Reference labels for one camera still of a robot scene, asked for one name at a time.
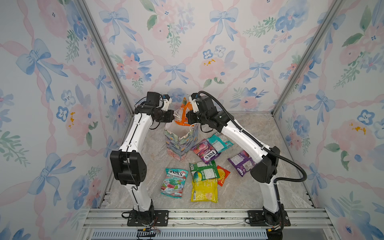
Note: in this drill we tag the purple candy bag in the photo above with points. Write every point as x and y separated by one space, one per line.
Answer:
242 162

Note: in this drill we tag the green lime candy bag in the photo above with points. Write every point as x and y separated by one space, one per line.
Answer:
202 171

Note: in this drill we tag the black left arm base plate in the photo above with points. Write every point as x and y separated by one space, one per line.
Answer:
150 218

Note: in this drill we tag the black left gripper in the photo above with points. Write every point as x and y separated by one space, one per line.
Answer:
171 116

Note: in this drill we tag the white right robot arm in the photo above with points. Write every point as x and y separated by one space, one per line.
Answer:
263 171

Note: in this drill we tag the teal mint candy bag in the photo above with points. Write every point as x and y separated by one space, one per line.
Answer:
220 142

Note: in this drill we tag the orange candy bag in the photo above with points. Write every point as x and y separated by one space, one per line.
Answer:
181 114

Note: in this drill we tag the pink berry candy bag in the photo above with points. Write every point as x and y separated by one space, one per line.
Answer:
205 151

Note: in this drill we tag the teal red Fox's candy bag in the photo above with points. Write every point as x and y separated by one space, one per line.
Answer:
174 183

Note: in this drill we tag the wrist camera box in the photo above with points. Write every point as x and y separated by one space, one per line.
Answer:
153 99
205 103

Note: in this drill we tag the aluminium right corner post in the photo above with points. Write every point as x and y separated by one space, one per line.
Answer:
330 16

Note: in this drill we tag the aluminium corner post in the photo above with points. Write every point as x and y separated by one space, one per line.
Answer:
330 16
95 34

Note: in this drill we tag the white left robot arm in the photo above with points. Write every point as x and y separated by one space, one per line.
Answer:
129 167

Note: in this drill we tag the aluminium left corner post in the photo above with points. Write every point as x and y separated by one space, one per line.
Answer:
95 34

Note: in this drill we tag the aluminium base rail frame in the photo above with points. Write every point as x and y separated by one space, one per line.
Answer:
207 224

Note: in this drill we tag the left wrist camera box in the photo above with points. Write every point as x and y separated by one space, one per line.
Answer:
153 99

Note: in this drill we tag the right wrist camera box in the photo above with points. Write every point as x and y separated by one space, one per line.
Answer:
205 103

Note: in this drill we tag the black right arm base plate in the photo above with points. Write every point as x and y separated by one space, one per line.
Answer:
258 217

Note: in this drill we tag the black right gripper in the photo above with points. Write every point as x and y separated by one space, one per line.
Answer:
190 115

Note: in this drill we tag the yellow lemon candy bag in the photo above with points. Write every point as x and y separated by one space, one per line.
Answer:
205 191

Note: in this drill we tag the floral paper gift bag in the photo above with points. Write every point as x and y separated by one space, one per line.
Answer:
180 139

